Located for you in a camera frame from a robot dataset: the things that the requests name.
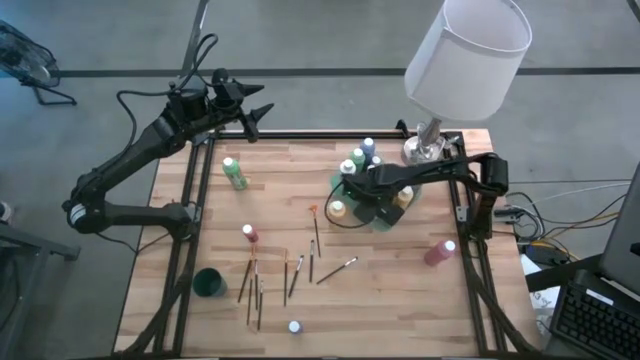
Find white cable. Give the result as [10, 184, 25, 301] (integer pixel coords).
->
[539, 182, 632, 199]

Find yellow cable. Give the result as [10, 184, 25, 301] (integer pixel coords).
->
[547, 211, 622, 239]

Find black paintbrush silver ferrule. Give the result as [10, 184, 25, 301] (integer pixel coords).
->
[289, 254, 306, 300]

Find white shade table lamp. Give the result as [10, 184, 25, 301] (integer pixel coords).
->
[402, 0, 534, 169]

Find fan paintbrush orange bristles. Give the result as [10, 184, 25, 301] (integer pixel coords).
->
[308, 203, 323, 260]

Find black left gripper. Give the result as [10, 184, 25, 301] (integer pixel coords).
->
[206, 68, 276, 144]

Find teal translucent plastic bin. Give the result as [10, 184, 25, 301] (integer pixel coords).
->
[328, 149, 424, 234]

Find black floor fan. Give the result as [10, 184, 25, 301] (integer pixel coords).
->
[0, 19, 79, 107]

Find black keyboard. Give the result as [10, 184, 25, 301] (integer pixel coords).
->
[548, 279, 640, 360]

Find orange handled paintbrush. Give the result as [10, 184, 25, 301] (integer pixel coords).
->
[236, 244, 257, 304]

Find long paintbrush silver ferrule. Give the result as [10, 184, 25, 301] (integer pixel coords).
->
[315, 255, 360, 286]

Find grey side stand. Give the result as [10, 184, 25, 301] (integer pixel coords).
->
[0, 219, 81, 360]

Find dark power strip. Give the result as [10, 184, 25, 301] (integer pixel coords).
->
[527, 241, 571, 266]

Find large pink paint bottle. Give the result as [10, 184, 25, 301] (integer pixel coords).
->
[423, 239, 458, 267]

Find yellow apple-label paint bottle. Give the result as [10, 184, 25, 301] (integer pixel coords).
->
[328, 199, 349, 224]

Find dark green plastic cup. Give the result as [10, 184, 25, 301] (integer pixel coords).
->
[191, 267, 229, 299]

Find white printed paper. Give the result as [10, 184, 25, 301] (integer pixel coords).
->
[519, 254, 561, 321]

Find labelled light green paint bottle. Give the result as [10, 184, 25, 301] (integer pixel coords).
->
[221, 156, 249, 192]

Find large orange-yellow paint bottle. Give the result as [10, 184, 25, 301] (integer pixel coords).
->
[395, 185, 416, 209]

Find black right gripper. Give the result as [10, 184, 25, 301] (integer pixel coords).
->
[342, 167, 409, 227]

